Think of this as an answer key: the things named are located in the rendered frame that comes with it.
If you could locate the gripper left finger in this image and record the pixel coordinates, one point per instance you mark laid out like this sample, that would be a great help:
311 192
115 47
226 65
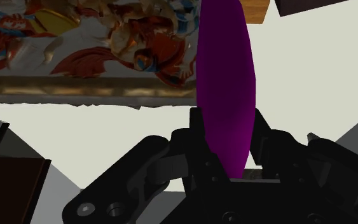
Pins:
141 173

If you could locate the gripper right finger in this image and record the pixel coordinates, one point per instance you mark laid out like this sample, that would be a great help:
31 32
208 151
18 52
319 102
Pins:
293 155

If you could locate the purple oval object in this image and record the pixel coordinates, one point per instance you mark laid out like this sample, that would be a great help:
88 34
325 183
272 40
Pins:
225 86

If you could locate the dark brown cabinet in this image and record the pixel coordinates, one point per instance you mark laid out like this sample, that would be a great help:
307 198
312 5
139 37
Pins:
8 189

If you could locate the dark furniture piece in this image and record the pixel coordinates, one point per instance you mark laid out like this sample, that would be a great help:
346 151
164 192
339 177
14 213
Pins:
302 6

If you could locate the brown wooden furniture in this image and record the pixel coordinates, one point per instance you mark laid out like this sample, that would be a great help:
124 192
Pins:
254 11

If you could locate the colourful framed wall picture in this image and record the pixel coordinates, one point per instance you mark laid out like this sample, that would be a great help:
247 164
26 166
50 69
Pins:
82 46

